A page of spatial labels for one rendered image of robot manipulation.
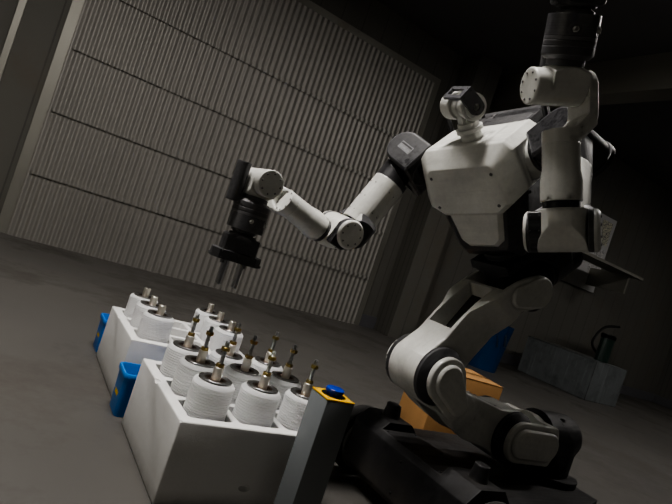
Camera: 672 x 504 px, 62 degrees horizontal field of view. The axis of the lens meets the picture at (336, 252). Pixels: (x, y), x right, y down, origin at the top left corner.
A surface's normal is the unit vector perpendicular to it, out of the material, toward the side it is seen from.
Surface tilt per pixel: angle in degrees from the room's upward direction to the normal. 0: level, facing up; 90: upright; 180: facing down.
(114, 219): 90
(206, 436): 90
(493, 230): 133
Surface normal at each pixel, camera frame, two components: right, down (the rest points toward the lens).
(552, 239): -0.32, 0.70
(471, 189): -0.64, 0.50
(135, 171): 0.49, 0.16
